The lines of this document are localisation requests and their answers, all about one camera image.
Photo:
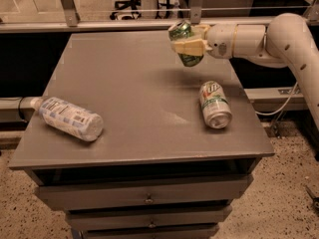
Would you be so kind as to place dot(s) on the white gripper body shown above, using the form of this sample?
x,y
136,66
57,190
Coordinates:
x,y
220,41

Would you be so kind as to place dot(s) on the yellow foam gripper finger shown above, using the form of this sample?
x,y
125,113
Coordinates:
x,y
196,47
200,30

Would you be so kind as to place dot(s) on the green soda can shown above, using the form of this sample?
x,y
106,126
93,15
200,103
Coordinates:
x,y
181,31

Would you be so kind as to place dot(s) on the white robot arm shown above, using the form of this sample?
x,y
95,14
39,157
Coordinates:
x,y
285,42

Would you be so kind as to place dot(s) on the white 7up can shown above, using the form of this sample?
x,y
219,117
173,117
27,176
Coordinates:
x,y
214,105

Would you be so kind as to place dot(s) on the black office chair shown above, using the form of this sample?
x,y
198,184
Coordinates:
x,y
122,5

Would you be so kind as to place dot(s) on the grey drawer cabinet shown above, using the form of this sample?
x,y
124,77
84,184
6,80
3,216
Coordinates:
x,y
155,141

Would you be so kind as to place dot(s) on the clear plastic water bottle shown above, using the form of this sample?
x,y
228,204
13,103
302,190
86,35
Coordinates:
x,y
69,118

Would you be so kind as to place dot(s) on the top drawer knob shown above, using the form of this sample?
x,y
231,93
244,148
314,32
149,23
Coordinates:
x,y
149,200

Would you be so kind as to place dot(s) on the drawer knob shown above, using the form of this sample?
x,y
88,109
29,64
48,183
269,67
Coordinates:
x,y
152,225
149,200

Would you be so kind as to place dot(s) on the dark object on floor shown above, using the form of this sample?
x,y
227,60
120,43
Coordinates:
x,y
314,198

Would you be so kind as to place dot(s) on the metal railing frame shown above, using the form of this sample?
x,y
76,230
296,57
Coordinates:
x,y
41,16

